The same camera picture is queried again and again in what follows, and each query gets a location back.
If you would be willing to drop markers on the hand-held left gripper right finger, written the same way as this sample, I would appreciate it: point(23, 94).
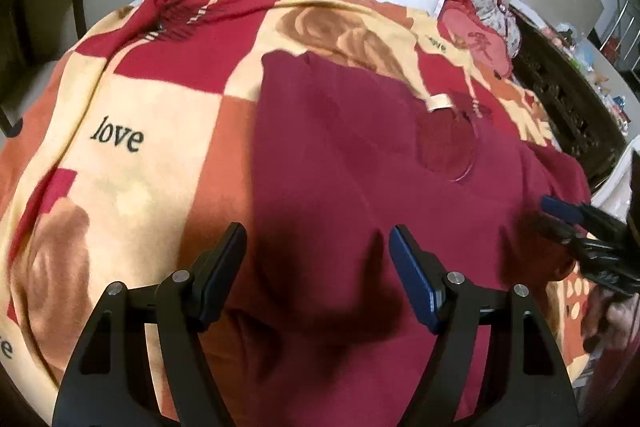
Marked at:
point(410, 267)

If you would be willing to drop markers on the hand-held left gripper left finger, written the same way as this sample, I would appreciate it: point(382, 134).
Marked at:
point(227, 257)

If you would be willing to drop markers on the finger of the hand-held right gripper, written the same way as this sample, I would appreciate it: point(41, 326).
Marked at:
point(562, 208)
point(562, 232)

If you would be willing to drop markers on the maroon shirt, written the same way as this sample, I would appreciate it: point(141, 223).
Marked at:
point(325, 157)

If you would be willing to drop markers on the person's right hand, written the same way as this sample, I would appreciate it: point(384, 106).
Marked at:
point(612, 319)

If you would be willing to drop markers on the white upholstered chair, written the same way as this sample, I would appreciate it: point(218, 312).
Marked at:
point(612, 182)

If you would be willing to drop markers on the dark wooden dresser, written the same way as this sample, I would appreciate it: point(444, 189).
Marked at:
point(560, 102)

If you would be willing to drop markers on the cluttered grey table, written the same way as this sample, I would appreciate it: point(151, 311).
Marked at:
point(590, 62)

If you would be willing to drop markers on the printed red and cream blanket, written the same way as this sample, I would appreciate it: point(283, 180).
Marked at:
point(150, 107)

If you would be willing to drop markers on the metal rack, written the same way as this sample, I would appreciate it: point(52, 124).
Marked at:
point(622, 27)

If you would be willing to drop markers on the red embroidered cushion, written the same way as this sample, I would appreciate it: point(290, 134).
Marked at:
point(475, 37)

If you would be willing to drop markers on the dark wooden furniture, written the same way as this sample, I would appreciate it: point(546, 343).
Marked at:
point(35, 7)

